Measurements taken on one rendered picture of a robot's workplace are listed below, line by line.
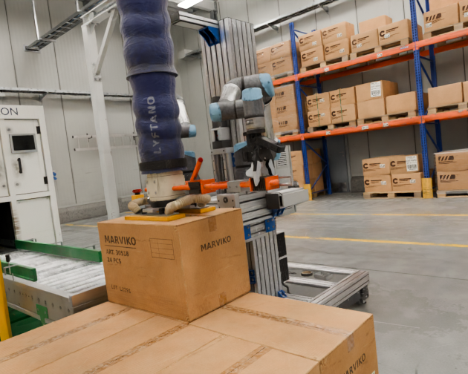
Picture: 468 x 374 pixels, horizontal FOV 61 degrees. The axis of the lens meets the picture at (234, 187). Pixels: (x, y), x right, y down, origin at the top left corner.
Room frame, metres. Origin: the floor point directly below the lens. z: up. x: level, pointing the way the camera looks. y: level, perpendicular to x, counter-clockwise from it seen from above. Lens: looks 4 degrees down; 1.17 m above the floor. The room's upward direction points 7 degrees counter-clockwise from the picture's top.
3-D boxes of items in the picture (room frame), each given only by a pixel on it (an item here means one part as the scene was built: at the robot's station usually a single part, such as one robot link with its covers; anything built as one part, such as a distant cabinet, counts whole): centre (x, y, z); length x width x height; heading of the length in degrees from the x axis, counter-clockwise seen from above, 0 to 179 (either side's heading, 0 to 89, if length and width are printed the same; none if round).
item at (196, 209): (1.98, 0.26, 0.97); 0.34 x 0.10 x 0.05; 47
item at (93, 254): (3.39, 1.57, 0.60); 1.60 x 0.10 x 0.09; 48
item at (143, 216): (1.84, 0.39, 0.97); 0.34 x 0.10 x 0.05; 47
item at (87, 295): (2.17, 0.62, 0.58); 0.70 x 0.03 x 0.06; 138
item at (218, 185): (1.87, 0.09, 1.07); 0.93 x 0.30 x 0.04; 47
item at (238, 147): (2.28, -0.09, 1.20); 0.13 x 0.12 x 0.14; 82
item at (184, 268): (1.91, 0.33, 0.74); 0.60 x 0.40 x 0.40; 49
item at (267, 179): (1.50, -0.11, 1.07); 0.08 x 0.07 x 0.05; 47
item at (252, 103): (1.52, -0.11, 1.37); 0.09 x 0.08 x 0.11; 172
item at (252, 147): (1.52, -0.10, 1.21); 0.09 x 0.08 x 0.12; 47
